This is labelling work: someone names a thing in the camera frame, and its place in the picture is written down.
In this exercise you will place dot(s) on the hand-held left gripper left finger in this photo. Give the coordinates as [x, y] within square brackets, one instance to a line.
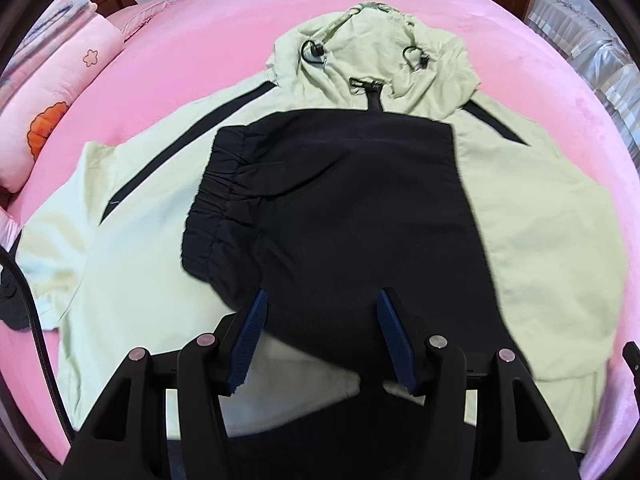
[248, 340]

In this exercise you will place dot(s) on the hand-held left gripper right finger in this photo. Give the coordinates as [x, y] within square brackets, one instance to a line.
[396, 340]

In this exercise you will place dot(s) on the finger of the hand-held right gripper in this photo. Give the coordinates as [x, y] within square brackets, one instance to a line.
[633, 357]

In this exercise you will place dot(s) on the green and black hooded jacket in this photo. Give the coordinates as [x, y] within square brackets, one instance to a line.
[330, 185]

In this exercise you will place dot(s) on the dark cloth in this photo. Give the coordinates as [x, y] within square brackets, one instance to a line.
[11, 305]

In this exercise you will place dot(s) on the pink bed blanket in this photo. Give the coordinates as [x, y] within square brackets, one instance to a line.
[200, 45]

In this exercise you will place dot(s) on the pink flower print pillow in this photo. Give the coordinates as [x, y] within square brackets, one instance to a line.
[55, 90]

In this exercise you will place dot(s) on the pink ruffled pillow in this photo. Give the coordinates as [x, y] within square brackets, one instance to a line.
[142, 17]

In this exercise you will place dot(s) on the striped folded blanket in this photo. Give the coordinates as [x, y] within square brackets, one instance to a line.
[52, 22]

